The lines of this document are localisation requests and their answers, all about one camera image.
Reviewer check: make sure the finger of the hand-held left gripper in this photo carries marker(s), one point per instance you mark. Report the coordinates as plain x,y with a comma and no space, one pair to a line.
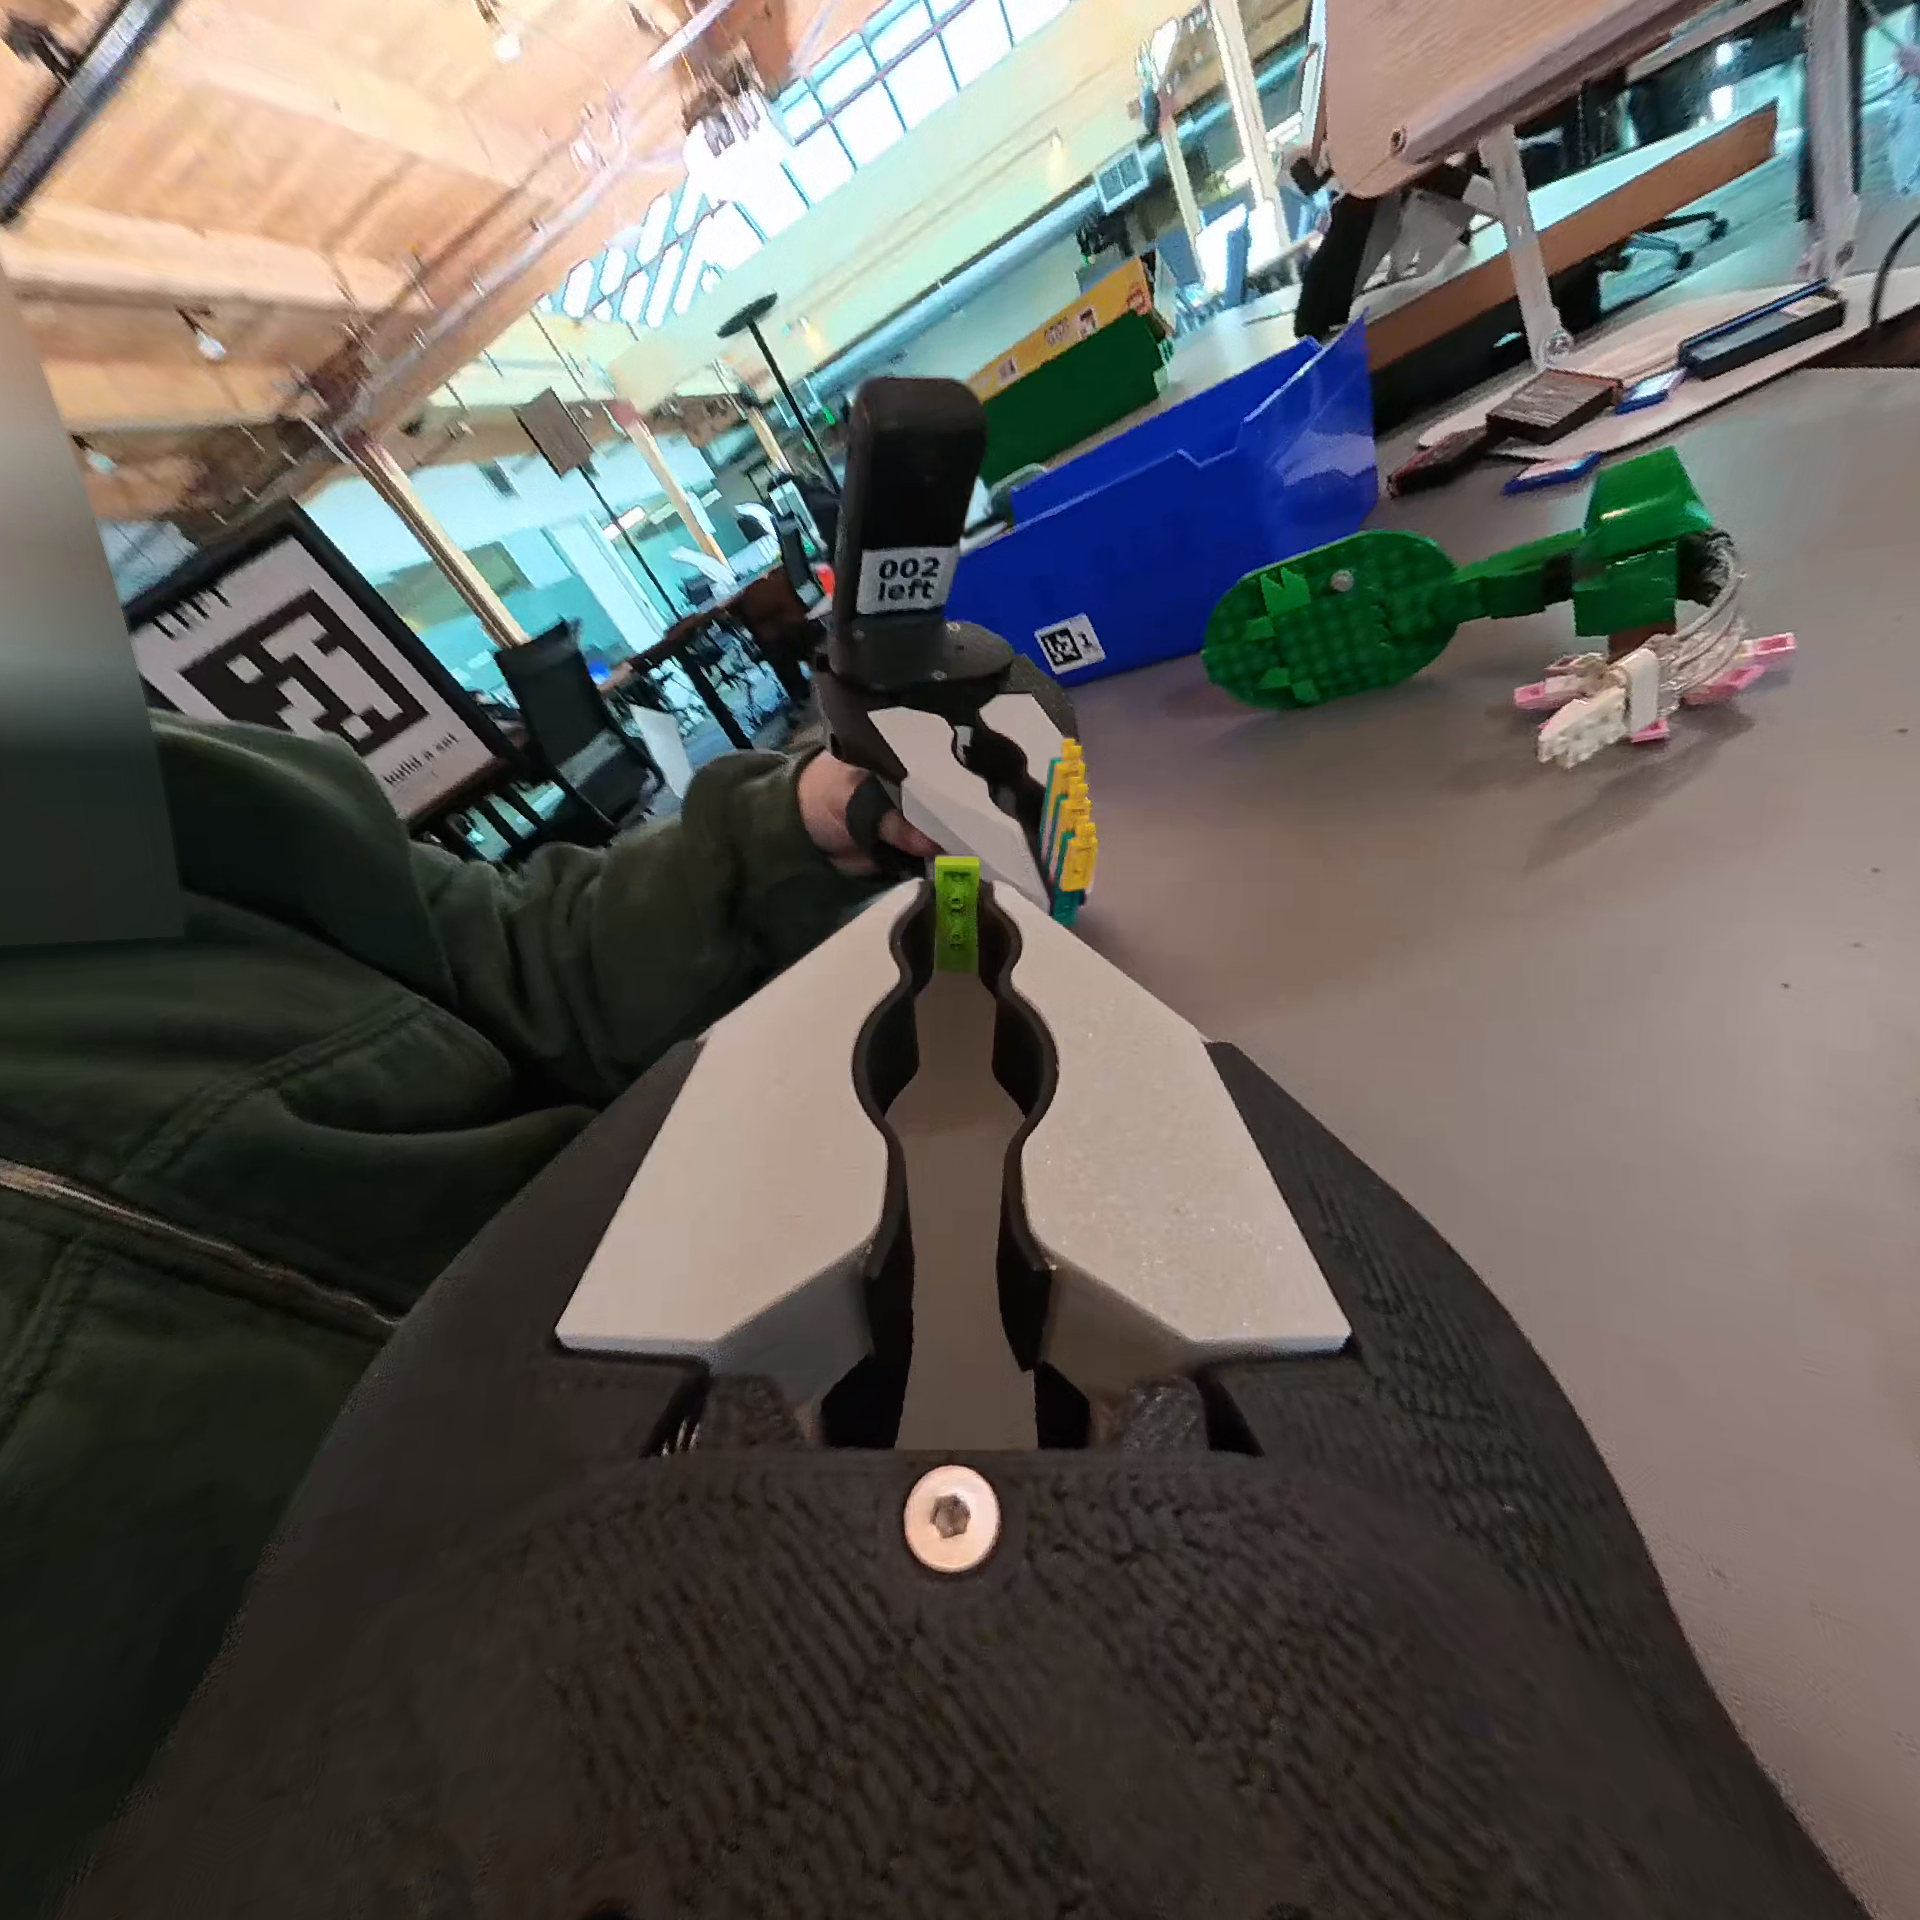
1035,743
938,788

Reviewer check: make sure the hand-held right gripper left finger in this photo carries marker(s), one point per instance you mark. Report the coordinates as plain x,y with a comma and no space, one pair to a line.
720,1202

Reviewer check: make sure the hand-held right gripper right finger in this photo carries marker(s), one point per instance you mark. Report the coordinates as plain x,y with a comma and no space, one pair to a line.
1184,1202

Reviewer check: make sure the yellow teal pink lego strip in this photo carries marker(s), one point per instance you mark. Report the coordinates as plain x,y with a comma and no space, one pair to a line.
1072,827

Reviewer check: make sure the lime green lego piece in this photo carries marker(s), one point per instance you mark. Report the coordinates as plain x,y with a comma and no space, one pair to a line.
957,916

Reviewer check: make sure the person's left forearm green sleeve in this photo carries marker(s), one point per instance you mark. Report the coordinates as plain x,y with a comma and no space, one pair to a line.
630,931

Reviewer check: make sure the yellow lego box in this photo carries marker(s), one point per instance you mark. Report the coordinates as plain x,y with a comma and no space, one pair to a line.
1049,332

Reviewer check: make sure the green lego plant model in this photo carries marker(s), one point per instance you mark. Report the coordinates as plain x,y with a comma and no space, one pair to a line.
1319,616

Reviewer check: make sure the white lego piece clear rods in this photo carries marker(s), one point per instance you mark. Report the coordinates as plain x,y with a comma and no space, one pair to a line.
1589,727

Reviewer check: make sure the pink white lego flower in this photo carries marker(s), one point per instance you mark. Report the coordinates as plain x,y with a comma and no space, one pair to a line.
1768,647

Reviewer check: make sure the person's left hand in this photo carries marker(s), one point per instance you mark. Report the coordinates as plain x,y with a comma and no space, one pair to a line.
822,811

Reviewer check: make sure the green storage box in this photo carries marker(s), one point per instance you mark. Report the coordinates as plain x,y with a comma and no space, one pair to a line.
1072,405

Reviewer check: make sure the wooden office table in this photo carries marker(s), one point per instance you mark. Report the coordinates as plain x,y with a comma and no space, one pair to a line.
720,616

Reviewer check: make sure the blue plastic bin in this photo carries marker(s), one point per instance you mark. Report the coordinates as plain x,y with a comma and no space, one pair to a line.
1170,557

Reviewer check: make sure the black floor lamp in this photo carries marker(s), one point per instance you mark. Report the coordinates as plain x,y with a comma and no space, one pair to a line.
747,316

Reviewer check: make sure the white paper sheet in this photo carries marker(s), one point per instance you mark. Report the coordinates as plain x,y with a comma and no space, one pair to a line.
661,751

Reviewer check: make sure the hanging sign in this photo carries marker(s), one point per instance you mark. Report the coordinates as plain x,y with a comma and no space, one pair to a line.
552,432

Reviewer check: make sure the black mesh office chair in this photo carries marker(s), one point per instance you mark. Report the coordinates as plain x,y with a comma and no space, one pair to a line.
578,706

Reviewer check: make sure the person's green jacket torso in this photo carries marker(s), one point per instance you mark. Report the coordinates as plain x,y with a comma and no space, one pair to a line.
224,1202

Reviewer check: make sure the black red flat item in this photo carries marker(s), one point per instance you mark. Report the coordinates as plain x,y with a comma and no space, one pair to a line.
1447,463

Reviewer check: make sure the small blue card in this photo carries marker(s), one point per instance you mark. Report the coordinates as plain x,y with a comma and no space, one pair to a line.
1650,390
1553,469

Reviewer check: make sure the dark brown box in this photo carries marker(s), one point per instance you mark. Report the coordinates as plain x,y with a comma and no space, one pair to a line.
1553,403

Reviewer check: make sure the black white marker sign board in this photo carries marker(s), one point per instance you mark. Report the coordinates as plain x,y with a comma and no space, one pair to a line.
301,661

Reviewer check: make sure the raised wooden desk top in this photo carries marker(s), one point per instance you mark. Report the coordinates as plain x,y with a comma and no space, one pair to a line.
1501,76

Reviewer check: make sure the white desk mat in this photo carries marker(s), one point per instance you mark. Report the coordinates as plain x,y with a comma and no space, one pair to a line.
1725,387

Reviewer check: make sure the black case blue trim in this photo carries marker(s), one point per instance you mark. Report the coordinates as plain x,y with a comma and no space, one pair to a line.
1763,327

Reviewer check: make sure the white desk frame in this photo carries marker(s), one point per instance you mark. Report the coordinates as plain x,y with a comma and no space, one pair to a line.
1517,226

